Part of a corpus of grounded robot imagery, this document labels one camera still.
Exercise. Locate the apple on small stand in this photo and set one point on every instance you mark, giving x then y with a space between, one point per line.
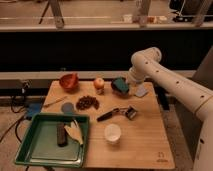
99 85

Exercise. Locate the bunch of dark grapes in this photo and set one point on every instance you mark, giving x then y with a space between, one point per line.
86 102

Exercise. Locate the purple bowl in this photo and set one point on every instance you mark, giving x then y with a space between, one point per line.
115 90

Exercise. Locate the orange bowl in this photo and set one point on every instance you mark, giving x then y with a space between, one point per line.
69 81

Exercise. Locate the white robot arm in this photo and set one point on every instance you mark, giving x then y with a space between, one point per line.
195 97

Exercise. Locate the dark rectangular block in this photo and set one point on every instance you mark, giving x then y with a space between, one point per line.
61 135

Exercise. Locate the wooden stick utensil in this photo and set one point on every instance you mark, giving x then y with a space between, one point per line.
54 102

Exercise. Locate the green plastic tray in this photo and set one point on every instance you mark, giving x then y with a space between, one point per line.
39 146

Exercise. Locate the black handled peeler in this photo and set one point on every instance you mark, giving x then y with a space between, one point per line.
128 112

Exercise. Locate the blue box on floor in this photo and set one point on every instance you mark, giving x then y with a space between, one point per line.
33 109

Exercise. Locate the wooden cutting board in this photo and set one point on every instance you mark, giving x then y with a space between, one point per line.
143 143

